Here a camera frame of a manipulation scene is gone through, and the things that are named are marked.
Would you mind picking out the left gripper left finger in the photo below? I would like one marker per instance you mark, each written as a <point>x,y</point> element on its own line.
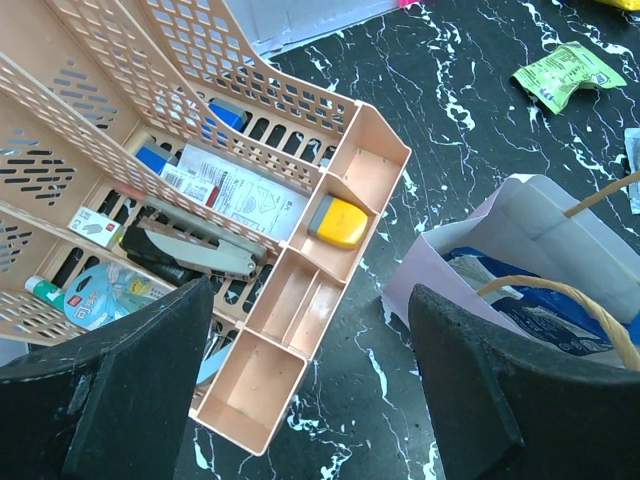
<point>112,403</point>

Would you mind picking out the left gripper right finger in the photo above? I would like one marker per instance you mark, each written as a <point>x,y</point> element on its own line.
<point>504,407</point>

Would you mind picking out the blue white snack bag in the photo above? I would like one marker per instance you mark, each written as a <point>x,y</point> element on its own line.
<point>549,317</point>

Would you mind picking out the lilac paper bag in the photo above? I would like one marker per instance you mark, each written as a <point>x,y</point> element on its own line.
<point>532,223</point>

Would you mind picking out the pink plastic file organizer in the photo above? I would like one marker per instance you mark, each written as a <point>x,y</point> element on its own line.
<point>159,114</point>

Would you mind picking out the light blue tape pack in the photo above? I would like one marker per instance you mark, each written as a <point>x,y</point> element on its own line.
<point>107,292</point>

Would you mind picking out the white green glue tube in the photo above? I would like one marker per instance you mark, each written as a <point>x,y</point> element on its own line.
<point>46,292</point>

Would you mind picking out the grey stapler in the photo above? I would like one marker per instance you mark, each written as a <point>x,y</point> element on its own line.
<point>160,239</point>

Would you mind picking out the small white staple box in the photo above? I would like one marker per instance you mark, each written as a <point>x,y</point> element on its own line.
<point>96,228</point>

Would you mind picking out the white printed paper sheet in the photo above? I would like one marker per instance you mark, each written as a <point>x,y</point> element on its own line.
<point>240,193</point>

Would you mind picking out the blue eraser block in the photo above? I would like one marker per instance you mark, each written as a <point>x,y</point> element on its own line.
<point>155,157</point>
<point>223,116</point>

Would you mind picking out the green candy wrapper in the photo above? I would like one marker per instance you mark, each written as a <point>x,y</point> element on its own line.
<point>570,67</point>

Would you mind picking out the yellow m&m packet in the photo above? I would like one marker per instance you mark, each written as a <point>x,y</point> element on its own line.
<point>626,5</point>

